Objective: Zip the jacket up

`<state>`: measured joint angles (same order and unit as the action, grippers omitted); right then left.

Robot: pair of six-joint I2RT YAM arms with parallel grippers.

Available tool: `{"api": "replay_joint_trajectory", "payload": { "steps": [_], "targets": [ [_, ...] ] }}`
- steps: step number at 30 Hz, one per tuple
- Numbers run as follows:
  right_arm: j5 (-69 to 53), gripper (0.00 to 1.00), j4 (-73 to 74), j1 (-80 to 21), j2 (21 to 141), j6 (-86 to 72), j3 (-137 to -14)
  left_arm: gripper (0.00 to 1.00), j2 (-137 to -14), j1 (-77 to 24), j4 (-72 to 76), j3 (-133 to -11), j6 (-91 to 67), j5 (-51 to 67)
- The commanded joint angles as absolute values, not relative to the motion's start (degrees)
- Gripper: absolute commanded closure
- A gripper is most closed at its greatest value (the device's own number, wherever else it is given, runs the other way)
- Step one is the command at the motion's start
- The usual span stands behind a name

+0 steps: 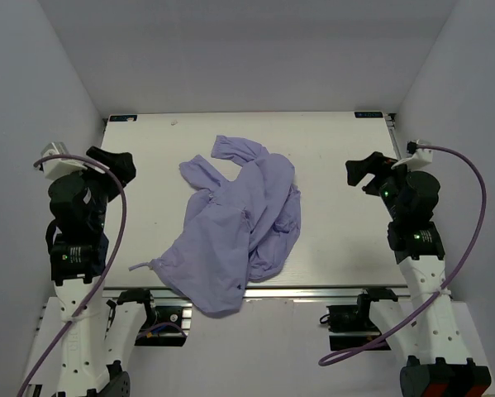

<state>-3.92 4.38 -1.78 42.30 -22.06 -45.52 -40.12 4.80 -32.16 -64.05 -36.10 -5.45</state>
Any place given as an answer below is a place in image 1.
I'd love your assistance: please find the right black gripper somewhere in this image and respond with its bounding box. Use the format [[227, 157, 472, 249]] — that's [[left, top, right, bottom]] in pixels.
[[345, 151, 420, 222]]

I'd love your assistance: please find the lilac zip-up jacket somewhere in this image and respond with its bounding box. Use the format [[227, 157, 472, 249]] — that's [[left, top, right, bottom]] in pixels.
[[145, 135, 301, 317]]

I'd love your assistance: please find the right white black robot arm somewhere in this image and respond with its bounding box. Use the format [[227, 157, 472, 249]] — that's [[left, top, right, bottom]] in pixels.
[[345, 149, 492, 396]]

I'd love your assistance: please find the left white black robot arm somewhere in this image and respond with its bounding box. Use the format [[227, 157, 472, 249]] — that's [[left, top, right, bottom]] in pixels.
[[18, 142, 136, 396]]

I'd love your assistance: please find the left blue table label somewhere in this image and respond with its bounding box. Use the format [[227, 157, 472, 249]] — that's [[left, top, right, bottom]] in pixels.
[[108, 115, 137, 122]]

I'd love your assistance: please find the blue table label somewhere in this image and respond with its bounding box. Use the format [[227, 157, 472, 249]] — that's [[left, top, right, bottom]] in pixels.
[[354, 111, 383, 118], [108, 115, 137, 122]]

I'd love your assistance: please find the right blue table label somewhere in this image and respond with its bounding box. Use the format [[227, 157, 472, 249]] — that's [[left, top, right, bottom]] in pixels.
[[354, 111, 383, 118]]

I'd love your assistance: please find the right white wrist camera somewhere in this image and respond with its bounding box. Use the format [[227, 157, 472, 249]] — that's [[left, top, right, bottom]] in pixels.
[[391, 140, 433, 171]]

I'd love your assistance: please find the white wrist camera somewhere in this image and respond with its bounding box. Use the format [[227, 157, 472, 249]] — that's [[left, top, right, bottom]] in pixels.
[[391, 140, 433, 171], [41, 141, 86, 181]]

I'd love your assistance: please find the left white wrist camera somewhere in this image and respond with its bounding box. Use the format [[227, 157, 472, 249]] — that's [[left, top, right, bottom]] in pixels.
[[41, 141, 86, 181]]

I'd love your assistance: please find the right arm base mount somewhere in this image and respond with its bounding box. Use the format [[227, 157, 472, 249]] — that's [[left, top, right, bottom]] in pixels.
[[319, 287, 398, 352]]

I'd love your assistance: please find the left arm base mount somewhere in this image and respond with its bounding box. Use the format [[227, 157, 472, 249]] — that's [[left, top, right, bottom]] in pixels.
[[107, 289, 188, 347]]

